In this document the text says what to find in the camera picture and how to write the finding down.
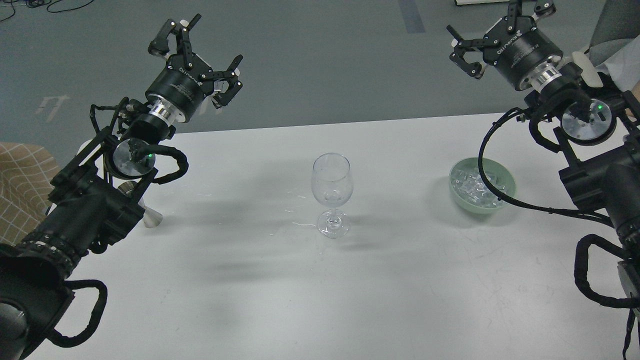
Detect beige checkered cloth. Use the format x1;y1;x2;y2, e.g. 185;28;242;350
0;142;60;246

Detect steel jigger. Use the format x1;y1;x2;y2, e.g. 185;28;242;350
118;180;163;228

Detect green bowl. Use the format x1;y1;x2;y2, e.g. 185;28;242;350
448;157;517;215

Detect black floor cables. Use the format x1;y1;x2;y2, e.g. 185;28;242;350
0;0;96;23

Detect person in white shirt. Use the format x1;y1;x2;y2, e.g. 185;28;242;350
596;36;640;101

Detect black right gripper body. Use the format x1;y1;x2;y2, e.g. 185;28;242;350
487;16;563;91

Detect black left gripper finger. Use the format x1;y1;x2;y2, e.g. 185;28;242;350
148;13;203;71
199;54;243;109

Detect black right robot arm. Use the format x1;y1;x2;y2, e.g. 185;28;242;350
446;0;640;354

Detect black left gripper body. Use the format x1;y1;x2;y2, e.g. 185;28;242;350
145;53;215;123

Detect clear wine glass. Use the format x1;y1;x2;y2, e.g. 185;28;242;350
311;152;354;239

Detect pile of clear ice cubes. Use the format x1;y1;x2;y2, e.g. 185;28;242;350
450;167;504;208

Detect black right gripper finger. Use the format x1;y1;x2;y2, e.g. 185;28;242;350
502;0;557;36
446;25;501;79

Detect white board on floor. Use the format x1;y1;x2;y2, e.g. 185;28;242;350
454;0;508;6

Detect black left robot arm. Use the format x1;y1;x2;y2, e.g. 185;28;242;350
1;14;243;360

